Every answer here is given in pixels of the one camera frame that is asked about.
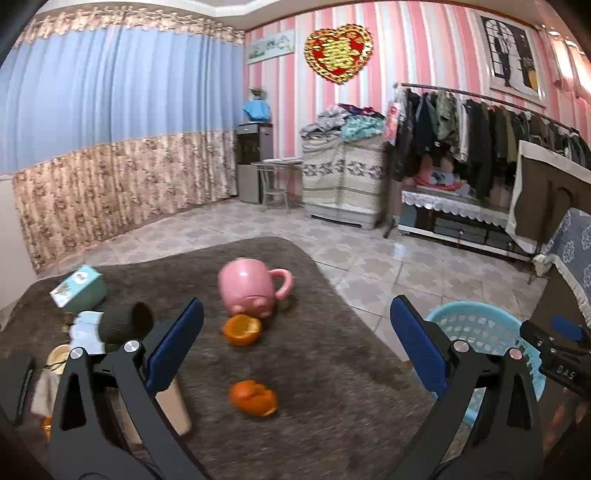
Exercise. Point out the cream small bowl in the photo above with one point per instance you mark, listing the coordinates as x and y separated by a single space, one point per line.
57 359

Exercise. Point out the light blue plastic basket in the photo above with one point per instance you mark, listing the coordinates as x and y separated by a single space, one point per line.
488 330

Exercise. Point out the clothes rack with garments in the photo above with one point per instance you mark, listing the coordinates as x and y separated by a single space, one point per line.
493 142

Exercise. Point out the orange peel cup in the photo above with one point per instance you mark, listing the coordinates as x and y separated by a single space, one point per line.
242 330

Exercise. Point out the small landscape picture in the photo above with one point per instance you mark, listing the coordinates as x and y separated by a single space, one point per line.
271 46

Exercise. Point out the teal tissue box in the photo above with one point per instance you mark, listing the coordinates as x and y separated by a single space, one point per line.
82 291

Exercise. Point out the orange peel piece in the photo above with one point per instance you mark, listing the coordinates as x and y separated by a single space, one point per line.
253 398

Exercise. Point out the white cabinet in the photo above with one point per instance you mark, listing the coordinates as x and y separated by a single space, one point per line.
16 270

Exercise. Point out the low TV stand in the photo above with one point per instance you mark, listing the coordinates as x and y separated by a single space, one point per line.
460 221

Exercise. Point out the small metal stool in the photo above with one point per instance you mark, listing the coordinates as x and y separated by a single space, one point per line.
275 177

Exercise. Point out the grey water dispenser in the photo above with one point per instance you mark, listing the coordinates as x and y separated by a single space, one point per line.
254 143

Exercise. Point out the blue covered water bottle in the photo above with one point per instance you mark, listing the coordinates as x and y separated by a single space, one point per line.
257 109

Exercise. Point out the brown shaggy rug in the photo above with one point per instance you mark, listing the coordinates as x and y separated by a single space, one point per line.
347 406

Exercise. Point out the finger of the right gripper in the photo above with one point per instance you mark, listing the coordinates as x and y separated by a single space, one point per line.
572 331

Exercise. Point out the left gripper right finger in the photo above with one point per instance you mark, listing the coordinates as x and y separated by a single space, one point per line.
485 421

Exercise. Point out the black ribbed cup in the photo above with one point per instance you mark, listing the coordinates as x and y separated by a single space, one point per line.
125 322

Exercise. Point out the framed wedding picture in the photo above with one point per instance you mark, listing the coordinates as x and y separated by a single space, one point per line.
512 58

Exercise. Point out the blue floral curtain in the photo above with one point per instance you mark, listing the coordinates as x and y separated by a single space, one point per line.
112 115

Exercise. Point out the light blue cloud tray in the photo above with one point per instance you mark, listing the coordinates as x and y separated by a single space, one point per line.
84 333

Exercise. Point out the pile of folded clothes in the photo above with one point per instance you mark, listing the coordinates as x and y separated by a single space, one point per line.
346 121

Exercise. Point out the person's right hand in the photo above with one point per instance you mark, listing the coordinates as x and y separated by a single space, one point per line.
570 410

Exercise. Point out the grey cloth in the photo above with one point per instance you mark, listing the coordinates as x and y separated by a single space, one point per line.
45 393

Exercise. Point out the brown chair with cloth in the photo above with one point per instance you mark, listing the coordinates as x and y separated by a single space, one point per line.
546 186

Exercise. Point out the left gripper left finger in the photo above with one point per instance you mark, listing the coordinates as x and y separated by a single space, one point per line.
86 441

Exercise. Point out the pink pig mug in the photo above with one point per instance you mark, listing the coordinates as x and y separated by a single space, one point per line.
248 287

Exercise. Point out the orange plastic bag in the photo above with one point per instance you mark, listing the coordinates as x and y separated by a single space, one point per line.
46 427

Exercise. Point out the brown phone case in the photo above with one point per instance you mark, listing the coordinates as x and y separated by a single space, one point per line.
172 405

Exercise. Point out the red heart wall decoration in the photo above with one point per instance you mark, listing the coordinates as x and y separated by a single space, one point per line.
338 54

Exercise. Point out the covered patterned cabinet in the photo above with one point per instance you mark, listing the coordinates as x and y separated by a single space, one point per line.
343 181

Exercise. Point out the blue patterned sofa cover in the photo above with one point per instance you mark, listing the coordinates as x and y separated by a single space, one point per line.
569 252

